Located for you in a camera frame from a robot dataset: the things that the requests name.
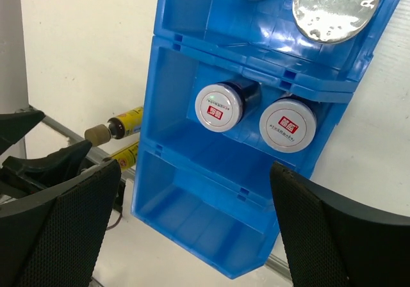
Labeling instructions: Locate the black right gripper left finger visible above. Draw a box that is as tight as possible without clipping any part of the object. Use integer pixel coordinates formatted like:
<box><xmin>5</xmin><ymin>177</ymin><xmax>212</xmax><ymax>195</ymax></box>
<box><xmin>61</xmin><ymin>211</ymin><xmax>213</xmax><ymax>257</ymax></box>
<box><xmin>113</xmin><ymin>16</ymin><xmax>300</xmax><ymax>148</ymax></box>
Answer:
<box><xmin>1</xmin><ymin>160</ymin><xmax>121</xmax><ymax>286</ymax></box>

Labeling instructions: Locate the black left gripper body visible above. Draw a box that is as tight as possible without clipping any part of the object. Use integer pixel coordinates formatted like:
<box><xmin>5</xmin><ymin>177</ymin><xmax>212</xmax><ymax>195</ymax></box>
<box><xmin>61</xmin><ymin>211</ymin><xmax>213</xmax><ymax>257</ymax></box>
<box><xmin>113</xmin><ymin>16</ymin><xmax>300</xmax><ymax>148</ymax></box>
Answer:
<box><xmin>1</xmin><ymin>168</ymin><xmax>42</xmax><ymax>199</ymax></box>

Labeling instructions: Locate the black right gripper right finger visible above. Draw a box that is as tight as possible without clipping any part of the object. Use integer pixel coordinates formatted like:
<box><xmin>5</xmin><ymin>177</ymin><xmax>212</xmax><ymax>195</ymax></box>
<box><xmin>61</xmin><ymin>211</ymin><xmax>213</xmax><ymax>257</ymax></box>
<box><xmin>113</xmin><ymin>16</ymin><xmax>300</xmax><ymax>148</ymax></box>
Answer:
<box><xmin>270</xmin><ymin>162</ymin><xmax>409</xmax><ymax>286</ymax></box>

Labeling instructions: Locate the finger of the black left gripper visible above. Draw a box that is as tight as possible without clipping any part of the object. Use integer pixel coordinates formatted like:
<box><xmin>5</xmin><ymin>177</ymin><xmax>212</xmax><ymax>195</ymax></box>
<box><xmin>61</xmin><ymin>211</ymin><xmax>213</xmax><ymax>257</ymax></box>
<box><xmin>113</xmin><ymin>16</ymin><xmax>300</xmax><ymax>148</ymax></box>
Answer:
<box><xmin>1</xmin><ymin>140</ymin><xmax>92</xmax><ymax>181</ymax></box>
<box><xmin>0</xmin><ymin>110</ymin><xmax>45</xmax><ymax>154</ymax></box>

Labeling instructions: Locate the blue three-compartment bin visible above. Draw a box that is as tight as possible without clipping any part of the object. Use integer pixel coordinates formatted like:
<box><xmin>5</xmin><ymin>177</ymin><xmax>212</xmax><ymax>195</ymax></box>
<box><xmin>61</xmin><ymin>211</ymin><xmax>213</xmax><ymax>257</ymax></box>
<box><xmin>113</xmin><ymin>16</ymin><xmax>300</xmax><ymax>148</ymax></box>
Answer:
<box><xmin>131</xmin><ymin>0</ymin><xmax>400</xmax><ymax>279</ymax></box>

